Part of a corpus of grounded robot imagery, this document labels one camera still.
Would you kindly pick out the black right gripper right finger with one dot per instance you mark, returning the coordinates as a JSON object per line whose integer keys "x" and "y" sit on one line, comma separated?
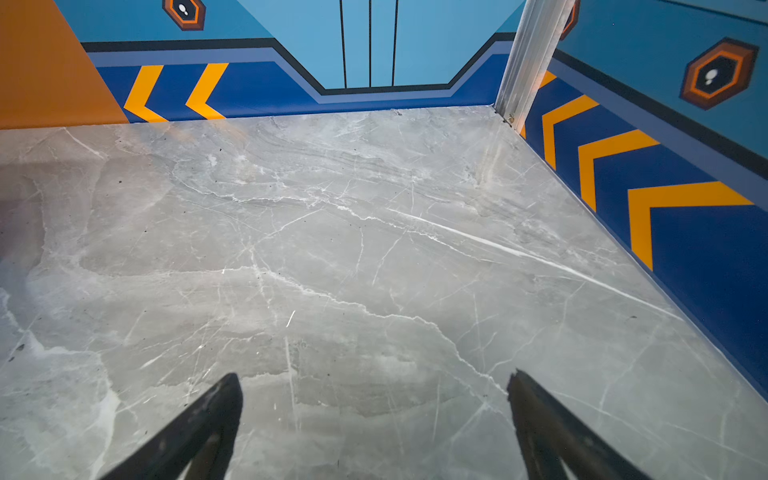
{"x": 554, "y": 443}

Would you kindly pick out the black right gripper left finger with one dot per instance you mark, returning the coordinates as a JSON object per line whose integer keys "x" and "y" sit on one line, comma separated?
{"x": 197, "y": 444}

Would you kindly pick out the aluminium corner post right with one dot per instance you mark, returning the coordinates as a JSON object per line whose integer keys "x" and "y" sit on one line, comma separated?
{"x": 539, "y": 31}

